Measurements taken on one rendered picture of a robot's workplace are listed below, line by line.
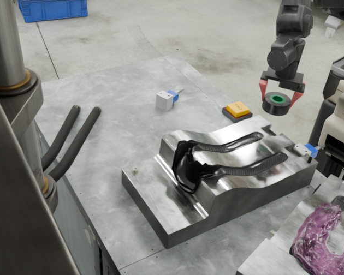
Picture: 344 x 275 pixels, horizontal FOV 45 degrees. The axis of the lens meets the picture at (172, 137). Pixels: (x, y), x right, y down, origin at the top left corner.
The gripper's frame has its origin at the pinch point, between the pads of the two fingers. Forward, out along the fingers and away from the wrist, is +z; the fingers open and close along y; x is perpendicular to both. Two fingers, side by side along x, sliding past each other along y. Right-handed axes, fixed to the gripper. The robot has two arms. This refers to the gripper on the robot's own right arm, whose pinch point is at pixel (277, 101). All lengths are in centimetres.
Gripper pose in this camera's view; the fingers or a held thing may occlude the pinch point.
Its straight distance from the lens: 126.3
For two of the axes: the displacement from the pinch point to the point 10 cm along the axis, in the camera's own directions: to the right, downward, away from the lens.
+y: 9.4, 2.7, -2.0
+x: 3.2, -5.6, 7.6
